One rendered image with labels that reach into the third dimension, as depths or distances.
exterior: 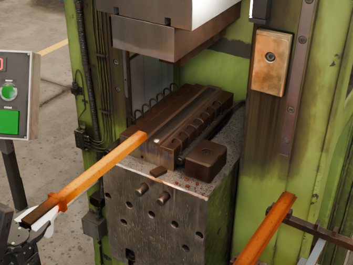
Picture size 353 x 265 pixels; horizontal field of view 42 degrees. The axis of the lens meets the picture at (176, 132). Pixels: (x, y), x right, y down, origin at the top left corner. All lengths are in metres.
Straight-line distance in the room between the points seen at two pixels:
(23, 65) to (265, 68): 0.75
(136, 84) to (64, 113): 2.04
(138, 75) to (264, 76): 0.50
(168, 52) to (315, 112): 0.42
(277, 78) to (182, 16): 0.30
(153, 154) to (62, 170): 1.63
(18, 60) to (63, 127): 1.91
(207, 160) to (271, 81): 0.29
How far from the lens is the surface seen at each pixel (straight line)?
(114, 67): 1.54
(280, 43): 1.20
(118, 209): 1.56
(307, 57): 1.21
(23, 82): 1.52
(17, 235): 1.03
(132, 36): 1.26
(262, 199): 1.49
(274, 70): 1.23
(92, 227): 2.00
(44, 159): 3.10
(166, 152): 1.37
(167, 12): 1.18
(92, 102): 1.65
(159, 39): 1.21
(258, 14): 1.18
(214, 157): 1.35
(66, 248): 2.48
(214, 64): 1.74
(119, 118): 1.63
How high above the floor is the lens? 1.77
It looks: 33 degrees down
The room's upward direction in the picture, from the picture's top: 1 degrees clockwise
